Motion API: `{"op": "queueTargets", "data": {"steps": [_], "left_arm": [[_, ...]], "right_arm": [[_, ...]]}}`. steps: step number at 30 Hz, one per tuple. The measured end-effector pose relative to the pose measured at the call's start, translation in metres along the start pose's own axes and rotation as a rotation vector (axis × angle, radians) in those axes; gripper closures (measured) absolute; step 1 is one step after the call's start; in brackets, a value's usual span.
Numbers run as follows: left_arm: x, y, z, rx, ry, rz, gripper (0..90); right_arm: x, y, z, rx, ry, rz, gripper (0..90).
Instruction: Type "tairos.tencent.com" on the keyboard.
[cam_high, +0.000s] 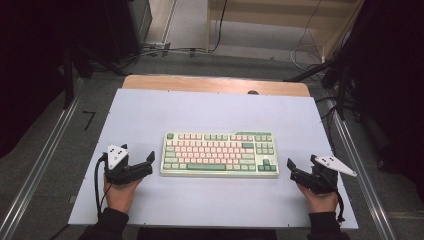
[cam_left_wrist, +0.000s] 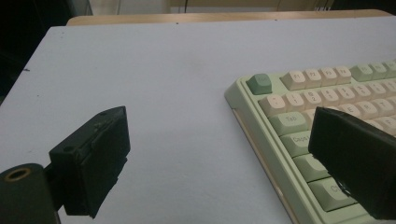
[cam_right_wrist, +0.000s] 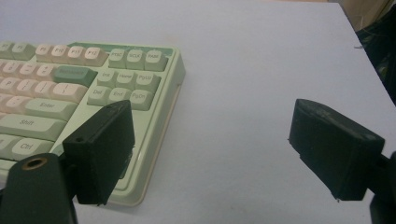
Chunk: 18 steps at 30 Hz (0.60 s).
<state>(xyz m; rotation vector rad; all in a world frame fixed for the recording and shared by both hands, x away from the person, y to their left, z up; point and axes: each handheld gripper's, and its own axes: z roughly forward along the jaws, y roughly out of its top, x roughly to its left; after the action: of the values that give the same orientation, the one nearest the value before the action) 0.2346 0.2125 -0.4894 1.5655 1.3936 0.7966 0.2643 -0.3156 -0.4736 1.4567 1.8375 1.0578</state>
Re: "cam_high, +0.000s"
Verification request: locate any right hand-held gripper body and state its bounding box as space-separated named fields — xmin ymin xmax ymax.
xmin=289 ymin=154 xmax=358 ymax=195

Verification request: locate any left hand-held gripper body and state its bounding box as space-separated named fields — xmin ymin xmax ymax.
xmin=101 ymin=143 xmax=154 ymax=186

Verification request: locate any green and pink keyboard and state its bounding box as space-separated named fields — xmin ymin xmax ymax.
xmin=159 ymin=130 xmax=280 ymax=178

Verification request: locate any person's right hand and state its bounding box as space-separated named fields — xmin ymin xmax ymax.
xmin=296 ymin=183 xmax=340 ymax=214

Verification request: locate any person's left hand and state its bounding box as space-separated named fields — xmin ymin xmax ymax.
xmin=103 ymin=175 xmax=144 ymax=215

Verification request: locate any white table cover board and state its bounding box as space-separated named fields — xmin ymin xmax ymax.
xmin=68 ymin=87 xmax=359 ymax=230

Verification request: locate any black metal stand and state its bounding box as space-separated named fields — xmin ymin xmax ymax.
xmin=61 ymin=45 xmax=128 ymax=110
xmin=283 ymin=59 xmax=363 ymax=122

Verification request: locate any wooden table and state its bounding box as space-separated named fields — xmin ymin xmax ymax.
xmin=121 ymin=74 xmax=311 ymax=98

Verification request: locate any person's dark clothing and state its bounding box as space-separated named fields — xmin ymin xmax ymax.
xmin=135 ymin=227 xmax=278 ymax=240

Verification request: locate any black curtain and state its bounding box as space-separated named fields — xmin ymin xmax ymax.
xmin=333 ymin=0 xmax=424 ymax=203
xmin=0 ymin=0 xmax=111 ymax=160

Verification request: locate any dark cabinet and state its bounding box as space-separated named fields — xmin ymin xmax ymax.
xmin=102 ymin=0 xmax=154 ymax=64

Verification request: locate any light wooden shelf unit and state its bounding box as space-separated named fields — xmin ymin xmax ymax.
xmin=205 ymin=0 xmax=365 ymax=62

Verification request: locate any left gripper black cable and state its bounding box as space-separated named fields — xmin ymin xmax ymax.
xmin=93 ymin=152 xmax=110 ymax=215

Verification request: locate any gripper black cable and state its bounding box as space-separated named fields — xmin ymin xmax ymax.
xmin=334 ymin=189 xmax=346 ymax=224
xmin=93 ymin=152 xmax=110 ymax=215

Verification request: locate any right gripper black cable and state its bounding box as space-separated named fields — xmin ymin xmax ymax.
xmin=334 ymin=189 xmax=346 ymax=224

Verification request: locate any aluminium floor rail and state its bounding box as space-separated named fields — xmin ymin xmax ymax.
xmin=0 ymin=95 xmax=82 ymax=240
xmin=327 ymin=99 xmax=398 ymax=240

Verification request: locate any white coiled cable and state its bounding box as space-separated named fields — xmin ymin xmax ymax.
xmin=290 ymin=42 xmax=326 ymax=73

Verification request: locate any bundle of floor cables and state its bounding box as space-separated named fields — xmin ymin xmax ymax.
xmin=119 ymin=41 xmax=208 ymax=69

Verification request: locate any hanging black cable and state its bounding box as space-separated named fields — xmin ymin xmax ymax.
xmin=209 ymin=0 xmax=229 ymax=53

